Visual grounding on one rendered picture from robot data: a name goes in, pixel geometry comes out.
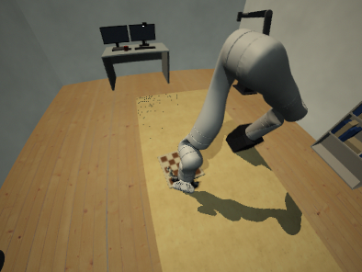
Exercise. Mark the brown and cream chessboard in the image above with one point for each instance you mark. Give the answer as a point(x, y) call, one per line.
point(172, 160)

